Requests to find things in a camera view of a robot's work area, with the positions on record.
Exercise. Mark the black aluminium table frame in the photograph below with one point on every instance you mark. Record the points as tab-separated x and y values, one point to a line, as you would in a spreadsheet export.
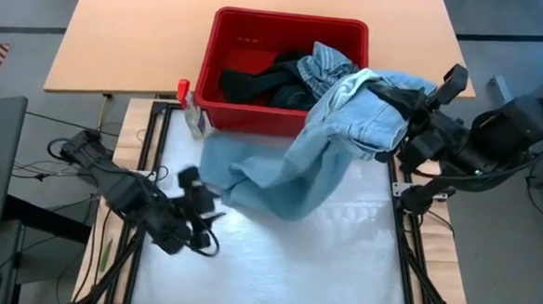
127	284

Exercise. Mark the green plastic strip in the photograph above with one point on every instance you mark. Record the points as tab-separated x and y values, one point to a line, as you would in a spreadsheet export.
106	255

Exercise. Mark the grey metal desk leg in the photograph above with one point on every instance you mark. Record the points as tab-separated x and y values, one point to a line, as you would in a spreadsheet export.
500	89

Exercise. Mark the black side desk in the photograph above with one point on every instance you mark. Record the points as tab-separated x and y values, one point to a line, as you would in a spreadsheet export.
44	217

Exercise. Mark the blue striped garment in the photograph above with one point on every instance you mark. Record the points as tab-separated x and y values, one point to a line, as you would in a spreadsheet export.
325	66

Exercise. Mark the plywood table base board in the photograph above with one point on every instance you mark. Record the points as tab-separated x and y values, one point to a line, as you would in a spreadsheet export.
130	140

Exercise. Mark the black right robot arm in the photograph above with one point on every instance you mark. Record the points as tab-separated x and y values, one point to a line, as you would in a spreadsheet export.
510	132

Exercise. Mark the black pants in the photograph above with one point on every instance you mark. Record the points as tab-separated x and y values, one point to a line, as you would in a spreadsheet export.
251	86

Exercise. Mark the light blue denim jeans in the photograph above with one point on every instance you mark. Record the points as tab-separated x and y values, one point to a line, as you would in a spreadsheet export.
307	172

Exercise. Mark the silver corner bracket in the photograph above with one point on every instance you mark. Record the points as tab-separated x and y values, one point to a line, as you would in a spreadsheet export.
400	189

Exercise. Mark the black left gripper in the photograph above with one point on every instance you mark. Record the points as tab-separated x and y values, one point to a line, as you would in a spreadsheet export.
198	208

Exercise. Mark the clear spray bottle red trigger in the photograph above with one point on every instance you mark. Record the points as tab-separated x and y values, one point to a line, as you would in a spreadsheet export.
194	117

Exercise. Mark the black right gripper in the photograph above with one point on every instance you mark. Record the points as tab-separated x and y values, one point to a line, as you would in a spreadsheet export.
432	142

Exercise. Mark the tan wooden desk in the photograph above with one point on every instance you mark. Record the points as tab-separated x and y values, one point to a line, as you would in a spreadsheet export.
142	33

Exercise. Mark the red plastic laundry bin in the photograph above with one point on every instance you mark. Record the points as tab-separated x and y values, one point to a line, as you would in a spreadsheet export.
250	30

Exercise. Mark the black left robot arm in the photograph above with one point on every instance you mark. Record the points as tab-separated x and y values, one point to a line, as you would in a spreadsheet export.
129	196

